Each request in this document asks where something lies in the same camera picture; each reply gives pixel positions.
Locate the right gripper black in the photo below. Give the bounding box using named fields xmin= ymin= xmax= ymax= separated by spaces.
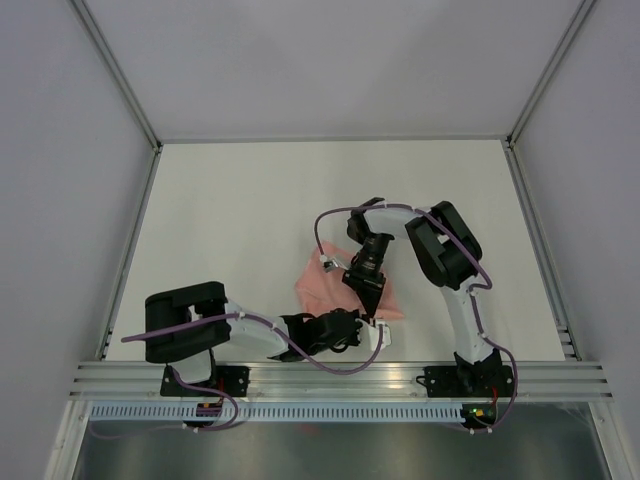
xmin=342 ymin=232 xmax=391 ymax=317

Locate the pink cloth napkin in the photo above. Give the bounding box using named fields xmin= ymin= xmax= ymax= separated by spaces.
xmin=294 ymin=247 xmax=405 ymax=320

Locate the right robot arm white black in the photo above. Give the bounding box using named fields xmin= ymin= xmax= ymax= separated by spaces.
xmin=342 ymin=197 xmax=514 ymax=396

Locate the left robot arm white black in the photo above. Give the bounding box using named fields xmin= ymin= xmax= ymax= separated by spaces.
xmin=143 ymin=281 xmax=363 ymax=396

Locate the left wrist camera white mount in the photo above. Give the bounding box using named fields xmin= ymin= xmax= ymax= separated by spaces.
xmin=359 ymin=319 xmax=392 ymax=351

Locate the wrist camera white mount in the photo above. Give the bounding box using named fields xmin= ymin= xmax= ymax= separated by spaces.
xmin=319 ymin=254 xmax=349 ymax=273
xmin=359 ymin=319 xmax=392 ymax=351

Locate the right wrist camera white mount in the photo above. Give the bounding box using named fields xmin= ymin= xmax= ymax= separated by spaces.
xmin=319 ymin=254 xmax=349 ymax=273

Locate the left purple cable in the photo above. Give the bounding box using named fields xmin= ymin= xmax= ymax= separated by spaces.
xmin=89 ymin=311 xmax=387 ymax=441

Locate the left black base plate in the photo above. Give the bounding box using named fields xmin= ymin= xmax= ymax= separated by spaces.
xmin=160 ymin=366 xmax=250 ymax=398

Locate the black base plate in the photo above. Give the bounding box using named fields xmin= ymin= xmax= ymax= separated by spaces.
xmin=160 ymin=366 xmax=250 ymax=398
xmin=422 ymin=366 xmax=515 ymax=398

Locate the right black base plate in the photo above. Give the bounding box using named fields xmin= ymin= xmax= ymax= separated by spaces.
xmin=422 ymin=366 xmax=515 ymax=398

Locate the aluminium front rail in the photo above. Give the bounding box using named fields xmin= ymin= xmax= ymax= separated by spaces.
xmin=67 ymin=361 xmax=613 ymax=403

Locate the white slotted cable duct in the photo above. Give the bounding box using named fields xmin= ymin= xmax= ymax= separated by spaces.
xmin=89 ymin=401 xmax=463 ymax=423

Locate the left aluminium frame post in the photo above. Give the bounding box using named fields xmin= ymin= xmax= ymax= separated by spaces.
xmin=68 ymin=0 xmax=162 ymax=152

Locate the aluminium frame post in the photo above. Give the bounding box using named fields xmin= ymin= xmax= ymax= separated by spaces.
xmin=505 ymin=0 xmax=599 ymax=149
xmin=68 ymin=0 xmax=162 ymax=152

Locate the right aluminium frame post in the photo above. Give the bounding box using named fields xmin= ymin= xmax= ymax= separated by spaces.
xmin=505 ymin=0 xmax=599 ymax=149

